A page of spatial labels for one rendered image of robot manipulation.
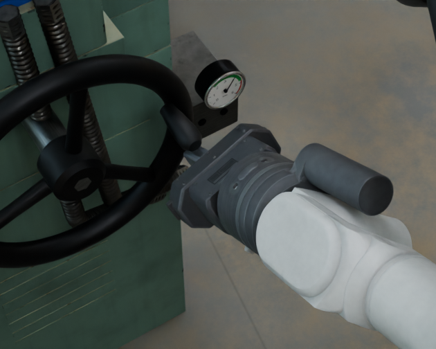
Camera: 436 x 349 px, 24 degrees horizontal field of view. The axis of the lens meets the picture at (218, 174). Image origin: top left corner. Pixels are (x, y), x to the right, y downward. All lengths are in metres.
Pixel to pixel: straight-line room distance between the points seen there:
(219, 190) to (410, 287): 0.27
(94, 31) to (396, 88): 1.24
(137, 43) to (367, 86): 1.03
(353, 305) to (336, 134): 1.38
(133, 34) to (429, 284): 0.63
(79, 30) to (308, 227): 0.38
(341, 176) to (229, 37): 1.48
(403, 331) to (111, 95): 0.67
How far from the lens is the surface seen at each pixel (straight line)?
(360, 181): 0.80
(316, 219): 0.76
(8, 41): 0.99
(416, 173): 2.08
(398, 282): 0.73
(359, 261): 0.74
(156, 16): 1.24
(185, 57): 1.40
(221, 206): 0.90
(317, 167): 0.84
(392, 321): 0.73
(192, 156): 1.02
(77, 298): 1.62
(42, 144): 1.06
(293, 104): 2.15
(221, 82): 1.29
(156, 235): 1.60
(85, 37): 1.05
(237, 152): 0.96
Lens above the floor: 1.65
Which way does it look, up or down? 54 degrees down
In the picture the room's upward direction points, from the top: straight up
